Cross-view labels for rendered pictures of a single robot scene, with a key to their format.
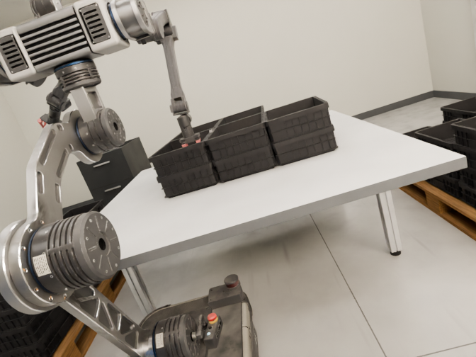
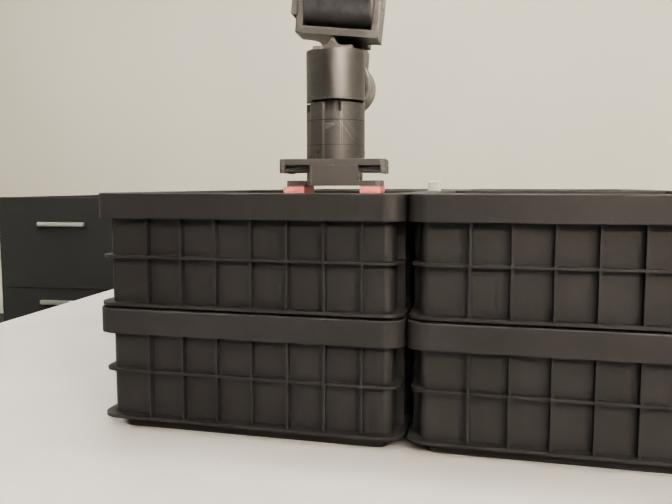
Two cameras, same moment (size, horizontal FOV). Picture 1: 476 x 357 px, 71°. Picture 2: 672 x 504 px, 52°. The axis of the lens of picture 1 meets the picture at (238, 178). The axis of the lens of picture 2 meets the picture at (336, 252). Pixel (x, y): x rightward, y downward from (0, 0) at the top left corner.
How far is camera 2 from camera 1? 1.03 m
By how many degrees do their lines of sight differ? 12
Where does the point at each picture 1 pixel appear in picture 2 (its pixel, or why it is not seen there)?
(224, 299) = not seen: outside the picture
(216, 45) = (467, 58)
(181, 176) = (224, 340)
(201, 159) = (357, 284)
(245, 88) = (503, 178)
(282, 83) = not seen: hidden behind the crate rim
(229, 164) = (494, 367)
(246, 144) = (635, 291)
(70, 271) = not seen: outside the picture
